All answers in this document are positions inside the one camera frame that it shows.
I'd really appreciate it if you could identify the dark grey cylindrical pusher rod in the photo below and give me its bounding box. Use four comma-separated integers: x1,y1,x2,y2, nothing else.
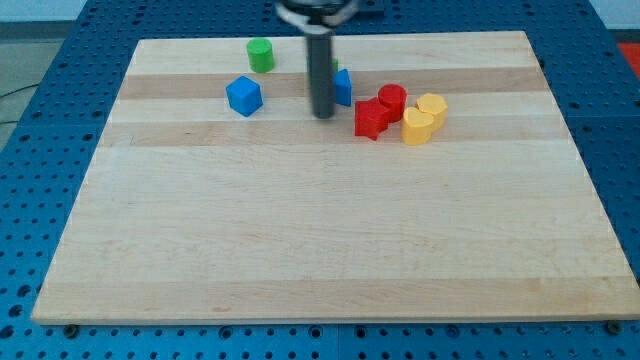
305,24,335,119

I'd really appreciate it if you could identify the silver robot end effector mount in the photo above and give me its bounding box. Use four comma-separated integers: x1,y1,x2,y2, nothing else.
275,0,359,27

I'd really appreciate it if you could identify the red star block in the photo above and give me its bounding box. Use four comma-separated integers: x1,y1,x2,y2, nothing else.
354,97,390,141

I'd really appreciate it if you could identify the blue triangle block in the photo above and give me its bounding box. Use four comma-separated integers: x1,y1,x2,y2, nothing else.
334,69,352,107

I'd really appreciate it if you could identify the green cylinder block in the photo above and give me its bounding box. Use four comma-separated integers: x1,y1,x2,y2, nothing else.
246,37,275,73

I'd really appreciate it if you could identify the red cylinder block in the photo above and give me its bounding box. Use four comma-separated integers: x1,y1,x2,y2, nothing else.
378,84,407,123

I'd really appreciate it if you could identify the blue cube block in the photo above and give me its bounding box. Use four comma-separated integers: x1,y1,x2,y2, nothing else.
225,76,263,117

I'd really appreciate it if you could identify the yellow heart block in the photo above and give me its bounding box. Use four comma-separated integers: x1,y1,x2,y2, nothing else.
401,107,435,146

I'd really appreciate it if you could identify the yellow hexagon block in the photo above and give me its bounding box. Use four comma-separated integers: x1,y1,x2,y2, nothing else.
416,93,448,130

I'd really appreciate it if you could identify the wooden board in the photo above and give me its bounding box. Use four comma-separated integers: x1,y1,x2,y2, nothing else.
32,31,639,325

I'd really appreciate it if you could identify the blue perforated table base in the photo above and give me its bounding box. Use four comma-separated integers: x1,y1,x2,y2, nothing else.
1,0,639,359

